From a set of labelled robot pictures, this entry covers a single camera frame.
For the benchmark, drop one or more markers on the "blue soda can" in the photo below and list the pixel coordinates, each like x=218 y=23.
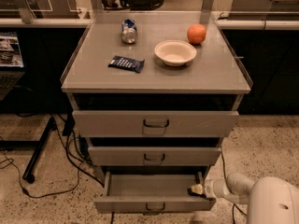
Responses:
x=129 y=31

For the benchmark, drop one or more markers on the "grey middle drawer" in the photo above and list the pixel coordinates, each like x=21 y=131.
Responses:
x=154 y=156

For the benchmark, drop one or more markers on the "orange fruit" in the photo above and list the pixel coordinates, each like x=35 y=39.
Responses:
x=196 y=34

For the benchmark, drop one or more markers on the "grey bottom drawer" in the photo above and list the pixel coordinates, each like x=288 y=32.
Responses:
x=151 y=194

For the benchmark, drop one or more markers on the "dark blue snack bar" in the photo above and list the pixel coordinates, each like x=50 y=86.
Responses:
x=126 y=64

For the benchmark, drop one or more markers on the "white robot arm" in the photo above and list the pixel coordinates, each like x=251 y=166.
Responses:
x=269 y=200

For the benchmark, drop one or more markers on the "grey drawer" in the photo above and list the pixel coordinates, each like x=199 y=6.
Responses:
x=154 y=156
x=151 y=194
x=155 y=123

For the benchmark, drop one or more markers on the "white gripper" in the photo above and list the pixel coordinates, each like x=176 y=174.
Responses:
x=208 y=187

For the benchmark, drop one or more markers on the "magazine on left desk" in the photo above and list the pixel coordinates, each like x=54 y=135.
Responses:
x=10 y=52

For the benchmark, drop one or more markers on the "black stand leg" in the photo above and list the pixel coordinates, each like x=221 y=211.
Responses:
x=35 y=145

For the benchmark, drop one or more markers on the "white bowl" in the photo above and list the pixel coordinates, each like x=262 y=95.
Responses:
x=175 y=52

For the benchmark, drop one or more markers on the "grey drawer cabinet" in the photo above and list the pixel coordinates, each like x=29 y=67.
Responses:
x=212 y=81

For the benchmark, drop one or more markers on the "grey top drawer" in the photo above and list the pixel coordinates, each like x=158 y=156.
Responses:
x=155 y=123

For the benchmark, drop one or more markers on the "black keyboard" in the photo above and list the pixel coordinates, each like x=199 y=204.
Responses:
x=8 y=79

